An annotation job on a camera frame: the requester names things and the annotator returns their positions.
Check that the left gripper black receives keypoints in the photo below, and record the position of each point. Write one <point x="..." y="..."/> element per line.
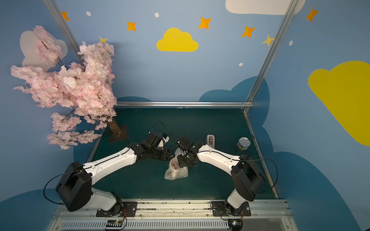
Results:
<point x="165" y="154"/>

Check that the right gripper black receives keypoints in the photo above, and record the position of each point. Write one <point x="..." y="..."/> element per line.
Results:
<point x="183" y="159"/>

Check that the white mug red inside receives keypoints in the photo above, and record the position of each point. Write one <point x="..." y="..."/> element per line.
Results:
<point x="174" y="167"/>

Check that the bubble wrap sheet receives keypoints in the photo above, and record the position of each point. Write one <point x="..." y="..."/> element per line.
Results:
<point x="184" y="170"/>

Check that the white tape dispenser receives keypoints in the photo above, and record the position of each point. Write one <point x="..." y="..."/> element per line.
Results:
<point x="210" y="140"/>

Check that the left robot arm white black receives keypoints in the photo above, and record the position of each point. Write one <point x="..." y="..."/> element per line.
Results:
<point x="75" y="186"/>

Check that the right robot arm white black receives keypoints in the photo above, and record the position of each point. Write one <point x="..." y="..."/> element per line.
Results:
<point x="246" y="175"/>

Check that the small circuit board left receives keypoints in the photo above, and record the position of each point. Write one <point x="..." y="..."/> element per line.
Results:
<point x="114" y="225"/>

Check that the small round device right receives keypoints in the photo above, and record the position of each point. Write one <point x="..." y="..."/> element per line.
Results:
<point x="235" y="225"/>

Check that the pink cherry blossom tree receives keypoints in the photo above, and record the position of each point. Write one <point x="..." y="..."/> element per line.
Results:
<point x="84" y="88"/>

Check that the tree base plate dark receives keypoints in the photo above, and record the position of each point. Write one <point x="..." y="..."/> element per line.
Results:
<point x="118" y="133"/>

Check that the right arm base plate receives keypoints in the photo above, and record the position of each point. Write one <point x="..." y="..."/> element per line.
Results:
<point x="224" y="209"/>

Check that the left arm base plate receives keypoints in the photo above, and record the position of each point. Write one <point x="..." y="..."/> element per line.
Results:
<point x="120" y="209"/>

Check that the aluminium rail front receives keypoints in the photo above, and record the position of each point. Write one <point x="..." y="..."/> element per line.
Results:
<point x="179" y="215"/>

